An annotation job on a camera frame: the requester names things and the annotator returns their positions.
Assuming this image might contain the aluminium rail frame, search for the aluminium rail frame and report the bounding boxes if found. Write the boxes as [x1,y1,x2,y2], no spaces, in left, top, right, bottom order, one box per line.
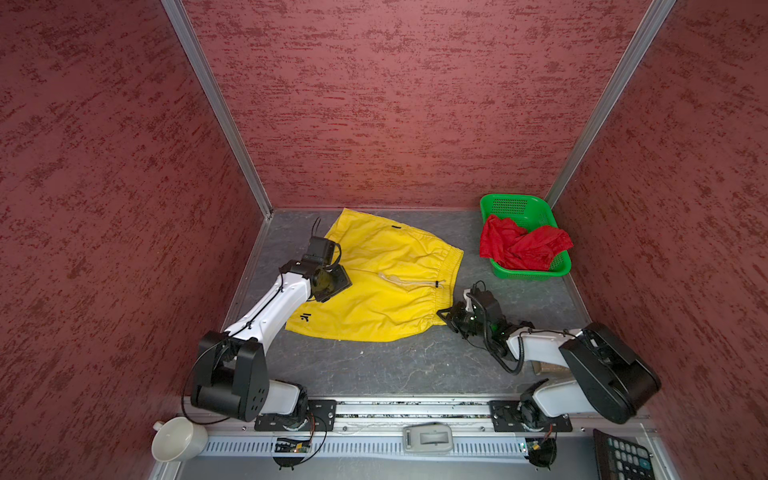
[150,395,680,479]

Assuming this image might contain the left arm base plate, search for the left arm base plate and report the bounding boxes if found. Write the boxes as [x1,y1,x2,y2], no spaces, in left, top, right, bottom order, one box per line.
[254,399,338,433]

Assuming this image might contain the black calculator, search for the black calculator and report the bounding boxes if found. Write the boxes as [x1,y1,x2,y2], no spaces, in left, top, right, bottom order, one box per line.
[593,429,656,480]

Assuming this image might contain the right corner aluminium post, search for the right corner aluminium post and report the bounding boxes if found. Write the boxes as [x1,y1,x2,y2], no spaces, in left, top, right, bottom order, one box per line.
[545,0,676,208]

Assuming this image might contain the yellow shorts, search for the yellow shorts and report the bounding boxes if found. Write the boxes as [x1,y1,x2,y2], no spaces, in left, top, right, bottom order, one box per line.
[286,209,464,342]

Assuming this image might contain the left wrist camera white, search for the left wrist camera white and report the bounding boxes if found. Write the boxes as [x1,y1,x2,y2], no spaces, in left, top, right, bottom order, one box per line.
[304,236,339,268]

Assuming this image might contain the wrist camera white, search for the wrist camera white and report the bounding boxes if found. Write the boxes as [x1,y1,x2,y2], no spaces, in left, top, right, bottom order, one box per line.
[304,236,339,268]
[472,290,503,319]

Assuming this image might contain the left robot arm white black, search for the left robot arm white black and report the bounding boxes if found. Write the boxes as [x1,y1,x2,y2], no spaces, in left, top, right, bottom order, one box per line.
[188,260,352,428]

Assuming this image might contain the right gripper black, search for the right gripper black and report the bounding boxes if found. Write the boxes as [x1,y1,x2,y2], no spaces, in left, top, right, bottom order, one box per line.
[435,301,490,339]

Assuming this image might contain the small wooden block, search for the small wooden block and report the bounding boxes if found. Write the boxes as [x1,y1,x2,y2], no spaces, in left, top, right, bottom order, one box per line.
[532,361,571,378]

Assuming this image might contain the green plastic basket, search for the green plastic basket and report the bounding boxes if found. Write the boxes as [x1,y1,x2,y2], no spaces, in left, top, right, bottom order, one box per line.
[480,194,572,281]

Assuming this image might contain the left corner aluminium post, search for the left corner aluminium post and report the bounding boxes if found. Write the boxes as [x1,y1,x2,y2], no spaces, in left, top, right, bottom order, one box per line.
[161,0,274,221]

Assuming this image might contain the right circuit board with wires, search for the right circuit board with wires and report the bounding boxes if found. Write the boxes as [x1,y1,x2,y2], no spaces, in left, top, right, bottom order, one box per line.
[525,425,558,470]

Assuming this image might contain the white slotted cable duct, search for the white slotted cable duct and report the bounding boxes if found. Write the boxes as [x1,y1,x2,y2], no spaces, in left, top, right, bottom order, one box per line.
[201,436,528,463]

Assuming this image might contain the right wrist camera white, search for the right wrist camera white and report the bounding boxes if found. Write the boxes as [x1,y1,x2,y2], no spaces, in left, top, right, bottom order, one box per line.
[472,290,503,319]

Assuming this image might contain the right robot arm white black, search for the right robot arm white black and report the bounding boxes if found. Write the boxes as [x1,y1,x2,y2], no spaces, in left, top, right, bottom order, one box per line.
[437,286,661,432]

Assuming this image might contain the corner aluminium post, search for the corner aluminium post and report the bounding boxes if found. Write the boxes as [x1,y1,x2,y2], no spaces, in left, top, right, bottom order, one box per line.
[161,0,274,221]
[545,0,676,208]

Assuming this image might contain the red shorts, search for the red shorts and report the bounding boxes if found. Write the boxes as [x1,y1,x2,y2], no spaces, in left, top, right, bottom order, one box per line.
[479,215,574,271]

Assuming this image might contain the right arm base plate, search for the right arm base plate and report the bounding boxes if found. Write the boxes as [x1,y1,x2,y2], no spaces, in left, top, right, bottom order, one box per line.
[488,400,573,433]

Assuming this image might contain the circuit board with wires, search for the circuit board with wires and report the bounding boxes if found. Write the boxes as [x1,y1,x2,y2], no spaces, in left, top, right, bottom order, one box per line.
[525,425,558,470]
[272,416,329,470]

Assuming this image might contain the left circuit board with wires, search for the left circuit board with wires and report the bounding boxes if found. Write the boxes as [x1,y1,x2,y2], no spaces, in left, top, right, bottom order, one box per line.
[272,416,329,470]

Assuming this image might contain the white ceramic cup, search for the white ceramic cup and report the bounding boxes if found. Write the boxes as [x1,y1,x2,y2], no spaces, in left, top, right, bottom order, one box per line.
[151,417,208,463]

